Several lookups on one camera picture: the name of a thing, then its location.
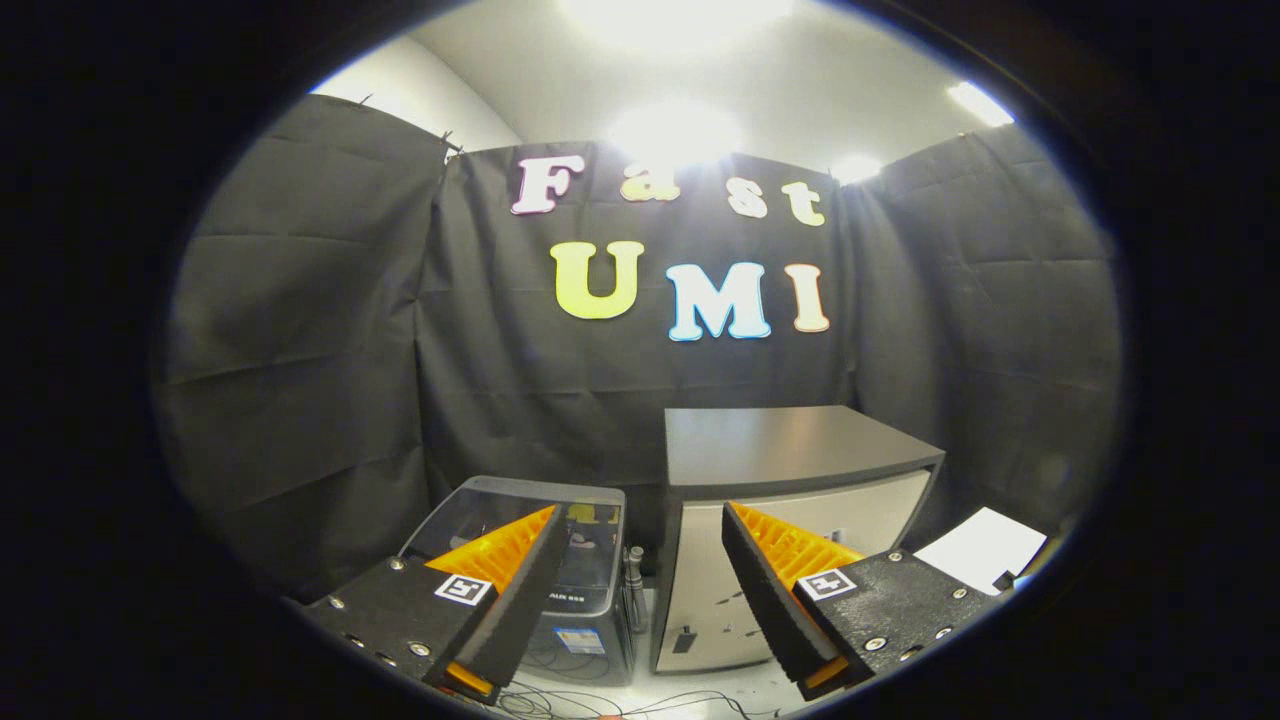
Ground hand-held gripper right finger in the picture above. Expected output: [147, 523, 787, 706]
[720, 502, 1006, 701]

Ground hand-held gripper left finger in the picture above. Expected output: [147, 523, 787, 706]
[305, 505, 571, 706]

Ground grey washing machine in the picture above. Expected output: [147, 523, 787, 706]
[400, 476, 638, 686]

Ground grey cabinet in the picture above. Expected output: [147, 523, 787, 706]
[650, 405, 946, 673]

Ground white board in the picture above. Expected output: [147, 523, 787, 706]
[915, 507, 1048, 596]

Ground black backdrop cloth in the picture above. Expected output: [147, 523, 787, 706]
[150, 92, 1126, 601]

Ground round ceiling light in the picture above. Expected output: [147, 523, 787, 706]
[610, 100, 746, 166]

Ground rectangular ceiling light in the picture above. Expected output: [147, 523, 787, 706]
[945, 80, 1016, 128]

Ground large ceiling light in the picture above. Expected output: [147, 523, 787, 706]
[560, 0, 791, 46]

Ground black floor cables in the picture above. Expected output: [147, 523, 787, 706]
[495, 650, 791, 720]

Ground grey drain hose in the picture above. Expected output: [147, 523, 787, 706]
[622, 545, 649, 633]

